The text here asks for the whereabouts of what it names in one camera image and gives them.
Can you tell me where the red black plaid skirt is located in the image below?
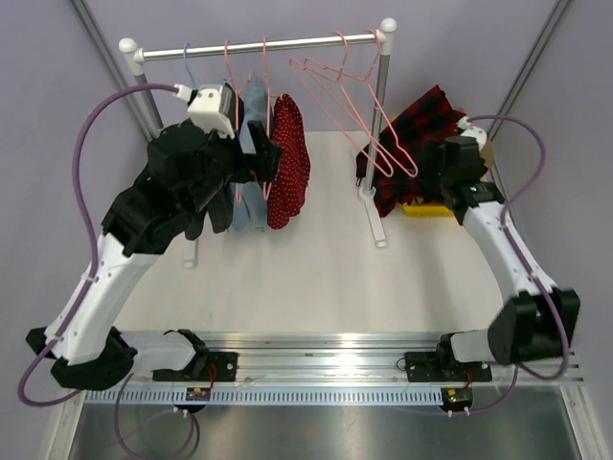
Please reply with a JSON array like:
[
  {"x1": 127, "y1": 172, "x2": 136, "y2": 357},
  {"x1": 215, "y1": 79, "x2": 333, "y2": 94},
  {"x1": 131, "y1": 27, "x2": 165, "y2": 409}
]
[{"x1": 373, "y1": 85, "x2": 465, "y2": 218}]

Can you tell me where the pink hanger with tan skirt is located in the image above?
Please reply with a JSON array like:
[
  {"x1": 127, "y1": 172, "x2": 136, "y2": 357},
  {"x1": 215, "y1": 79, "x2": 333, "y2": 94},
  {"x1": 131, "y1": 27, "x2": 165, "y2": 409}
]
[{"x1": 299, "y1": 28, "x2": 419, "y2": 178}]

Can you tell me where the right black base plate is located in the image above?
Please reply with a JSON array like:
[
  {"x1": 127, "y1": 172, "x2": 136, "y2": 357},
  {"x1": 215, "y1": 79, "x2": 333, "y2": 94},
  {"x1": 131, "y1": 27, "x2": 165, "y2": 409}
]
[{"x1": 403, "y1": 352, "x2": 492, "y2": 383}]

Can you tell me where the blue wire hanger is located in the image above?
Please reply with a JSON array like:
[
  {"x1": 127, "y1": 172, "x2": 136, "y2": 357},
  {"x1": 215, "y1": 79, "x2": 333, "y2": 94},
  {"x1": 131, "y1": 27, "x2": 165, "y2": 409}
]
[{"x1": 183, "y1": 42, "x2": 197, "y2": 89}]

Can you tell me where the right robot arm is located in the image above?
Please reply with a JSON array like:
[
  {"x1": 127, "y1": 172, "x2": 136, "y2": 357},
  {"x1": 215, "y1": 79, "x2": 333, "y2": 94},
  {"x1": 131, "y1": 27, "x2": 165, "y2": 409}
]
[{"x1": 420, "y1": 135, "x2": 580, "y2": 380}]

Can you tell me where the white slotted cable duct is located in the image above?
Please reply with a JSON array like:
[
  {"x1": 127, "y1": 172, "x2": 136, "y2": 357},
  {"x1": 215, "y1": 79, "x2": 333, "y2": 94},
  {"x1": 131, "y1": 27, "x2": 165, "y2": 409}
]
[{"x1": 85, "y1": 385, "x2": 443, "y2": 406}]

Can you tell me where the white and silver clothes rack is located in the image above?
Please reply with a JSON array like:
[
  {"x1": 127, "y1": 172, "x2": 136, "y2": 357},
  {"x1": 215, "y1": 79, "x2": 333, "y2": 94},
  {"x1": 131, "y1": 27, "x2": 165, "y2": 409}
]
[{"x1": 119, "y1": 18, "x2": 397, "y2": 249}]

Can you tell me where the yellow plastic bin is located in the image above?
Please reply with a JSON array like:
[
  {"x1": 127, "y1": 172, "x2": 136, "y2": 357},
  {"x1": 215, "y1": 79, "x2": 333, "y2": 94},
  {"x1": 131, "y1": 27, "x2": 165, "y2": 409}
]
[{"x1": 401, "y1": 199, "x2": 454, "y2": 219}]

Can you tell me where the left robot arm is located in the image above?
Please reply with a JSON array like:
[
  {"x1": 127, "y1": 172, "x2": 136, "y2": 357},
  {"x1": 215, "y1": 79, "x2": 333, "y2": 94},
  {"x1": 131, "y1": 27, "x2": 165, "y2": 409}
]
[{"x1": 26, "y1": 121, "x2": 283, "y2": 390}]

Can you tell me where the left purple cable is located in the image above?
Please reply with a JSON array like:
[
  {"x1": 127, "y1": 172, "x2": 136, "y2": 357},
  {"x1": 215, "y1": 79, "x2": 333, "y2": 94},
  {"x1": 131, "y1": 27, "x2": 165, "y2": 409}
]
[{"x1": 17, "y1": 83, "x2": 200, "y2": 456}]

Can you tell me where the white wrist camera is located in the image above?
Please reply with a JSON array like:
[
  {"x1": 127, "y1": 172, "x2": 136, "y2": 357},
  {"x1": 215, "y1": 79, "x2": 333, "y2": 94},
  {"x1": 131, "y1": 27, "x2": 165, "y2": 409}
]
[
  {"x1": 456, "y1": 116, "x2": 488, "y2": 151},
  {"x1": 174, "y1": 84, "x2": 236, "y2": 139}
]

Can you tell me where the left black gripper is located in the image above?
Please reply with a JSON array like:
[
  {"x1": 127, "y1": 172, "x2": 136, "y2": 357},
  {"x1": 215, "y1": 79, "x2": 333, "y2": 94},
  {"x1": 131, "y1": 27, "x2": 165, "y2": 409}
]
[{"x1": 183, "y1": 120, "x2": 283, "y2": 217}]

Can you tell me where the light grey-blue skirt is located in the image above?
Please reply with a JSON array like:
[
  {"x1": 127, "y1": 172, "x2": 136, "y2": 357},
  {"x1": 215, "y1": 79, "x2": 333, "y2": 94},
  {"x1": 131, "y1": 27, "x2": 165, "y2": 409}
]
[{"x1": 232, "y1": 75, "x2": 272, "y2": 231}]

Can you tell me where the purple cable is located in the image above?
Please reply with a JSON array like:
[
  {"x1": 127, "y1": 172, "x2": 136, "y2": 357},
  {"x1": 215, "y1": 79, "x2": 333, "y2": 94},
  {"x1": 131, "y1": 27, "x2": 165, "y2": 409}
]
[
  {"x1": 17, "y1": 83, "x2": 200, "y2": 456},
  {"x1": 440, "y1": 114, "x2": 571, "y2": 418}
]

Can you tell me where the red polka dot skirt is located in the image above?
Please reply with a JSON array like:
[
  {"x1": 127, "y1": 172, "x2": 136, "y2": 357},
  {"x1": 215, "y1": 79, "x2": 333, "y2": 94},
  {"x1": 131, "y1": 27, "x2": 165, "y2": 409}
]
[{"x1": 267, "y1": 94, "x2": 310, "y2": 230}]

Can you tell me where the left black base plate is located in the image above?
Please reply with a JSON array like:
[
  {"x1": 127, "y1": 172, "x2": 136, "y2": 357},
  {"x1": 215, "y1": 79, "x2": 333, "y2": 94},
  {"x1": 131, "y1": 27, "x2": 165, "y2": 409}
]
[{"x1": 152, "y1": 351, "x2": 238, "y2": 382}]

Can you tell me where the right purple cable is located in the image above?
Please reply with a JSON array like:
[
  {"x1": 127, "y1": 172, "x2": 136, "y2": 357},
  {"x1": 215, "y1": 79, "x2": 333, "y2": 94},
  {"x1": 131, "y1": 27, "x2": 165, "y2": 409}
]
[{"x1": 440, "y1": 114, "x2": 571, "y2": 418}]

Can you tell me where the dark grey dotted skirt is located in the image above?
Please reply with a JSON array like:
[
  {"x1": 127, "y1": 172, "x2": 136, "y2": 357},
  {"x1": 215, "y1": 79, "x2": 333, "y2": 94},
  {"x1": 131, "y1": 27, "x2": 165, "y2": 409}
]
[{"x1": 185, "y1": 184, "x2": 234, "y2": 241}]

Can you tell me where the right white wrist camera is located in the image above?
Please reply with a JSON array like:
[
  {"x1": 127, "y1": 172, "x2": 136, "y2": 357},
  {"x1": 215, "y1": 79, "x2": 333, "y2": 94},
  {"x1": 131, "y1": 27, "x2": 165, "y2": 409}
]
[{"x1": 456, "y1": 116, "x2": 488, "y2": 151}]

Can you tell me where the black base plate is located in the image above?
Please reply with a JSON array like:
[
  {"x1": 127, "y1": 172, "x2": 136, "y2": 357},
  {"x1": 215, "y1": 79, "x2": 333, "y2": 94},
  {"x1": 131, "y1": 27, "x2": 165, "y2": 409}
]
[
  {"x1": 403, "y1": 352, "x2": 492, "y2": 383},
  {"x1": 152, "y1": 351, "x2": 238, "y2": 382}
]

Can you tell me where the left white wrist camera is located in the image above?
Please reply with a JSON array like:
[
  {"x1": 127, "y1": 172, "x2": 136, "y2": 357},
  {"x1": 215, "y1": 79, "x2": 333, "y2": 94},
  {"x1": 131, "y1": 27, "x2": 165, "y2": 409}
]
[{"x1": 174, "y1": 84, "x2": 236, "y2": 139}]

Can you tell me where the tan khaki skirt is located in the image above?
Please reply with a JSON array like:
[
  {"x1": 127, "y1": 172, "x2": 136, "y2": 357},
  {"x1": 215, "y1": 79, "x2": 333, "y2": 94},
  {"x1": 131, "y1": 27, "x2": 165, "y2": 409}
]
[{"x1": 480, "y1": 139, "x2": 495, "y2": 170}]

